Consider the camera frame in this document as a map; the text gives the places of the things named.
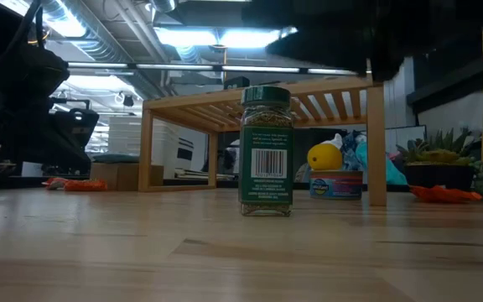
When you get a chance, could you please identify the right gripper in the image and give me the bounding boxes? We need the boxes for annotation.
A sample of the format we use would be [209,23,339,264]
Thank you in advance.
[265,24,411,83]

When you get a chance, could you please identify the succulent plant in black pot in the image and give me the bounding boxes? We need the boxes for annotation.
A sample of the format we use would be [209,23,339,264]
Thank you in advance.
[396,128,481,192]

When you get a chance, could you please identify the black bar with light strips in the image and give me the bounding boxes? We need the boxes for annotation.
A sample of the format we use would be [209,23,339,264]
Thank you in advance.
[67,61,371,76]

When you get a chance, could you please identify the orange snack packet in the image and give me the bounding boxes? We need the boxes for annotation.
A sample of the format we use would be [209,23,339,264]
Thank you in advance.
[408,185,483,206]
[44,177,69,190]
[63,179,109,193]

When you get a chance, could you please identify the white storage bin stack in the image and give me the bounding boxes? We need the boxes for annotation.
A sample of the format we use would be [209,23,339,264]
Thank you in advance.
[107,116,207,180]

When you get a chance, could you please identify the yellow lemon juice bottle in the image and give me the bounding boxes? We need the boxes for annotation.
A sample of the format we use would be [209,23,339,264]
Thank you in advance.
[307,133,344,172]

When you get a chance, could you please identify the green-lid glass spice jar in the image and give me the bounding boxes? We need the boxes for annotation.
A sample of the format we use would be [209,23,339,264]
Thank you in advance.
[237,86,295,218]

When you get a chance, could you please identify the brown cardboard box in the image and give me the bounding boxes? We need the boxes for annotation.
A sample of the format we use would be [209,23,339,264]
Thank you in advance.
[89,162,165,192]

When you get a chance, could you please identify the wooden slatted shelf rack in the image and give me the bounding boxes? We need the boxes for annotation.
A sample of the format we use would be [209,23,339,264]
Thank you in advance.
[138,75,388,207]

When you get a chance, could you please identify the blue cloth pile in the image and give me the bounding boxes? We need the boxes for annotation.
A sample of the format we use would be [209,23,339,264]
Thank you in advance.
[341,129,367,171]

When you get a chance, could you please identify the blue and pink tuna can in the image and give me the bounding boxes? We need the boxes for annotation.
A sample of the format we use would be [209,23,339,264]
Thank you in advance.
[309,169,364,201]

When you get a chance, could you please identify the teal cloth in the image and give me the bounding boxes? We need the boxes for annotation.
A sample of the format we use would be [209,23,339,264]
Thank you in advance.
[355,140,409,187]

